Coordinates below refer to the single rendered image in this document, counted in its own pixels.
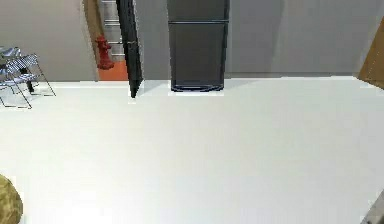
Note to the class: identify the brown wooden cabinet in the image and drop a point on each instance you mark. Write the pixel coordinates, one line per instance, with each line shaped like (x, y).
(375, 63)

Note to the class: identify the grey furniture corner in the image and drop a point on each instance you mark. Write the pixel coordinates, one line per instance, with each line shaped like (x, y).
(376, 210)

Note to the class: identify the black room door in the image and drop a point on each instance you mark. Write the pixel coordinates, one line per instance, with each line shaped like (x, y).
(130, 43)

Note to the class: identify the olive green round object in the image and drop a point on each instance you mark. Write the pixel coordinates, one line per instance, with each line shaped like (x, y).
(8, 203)

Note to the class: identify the red hydrant shaped object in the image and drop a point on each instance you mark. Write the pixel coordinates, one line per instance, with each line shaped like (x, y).
(104, 53)

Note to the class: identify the dark grey fridge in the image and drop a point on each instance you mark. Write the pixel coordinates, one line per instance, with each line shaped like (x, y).
(197, 50)

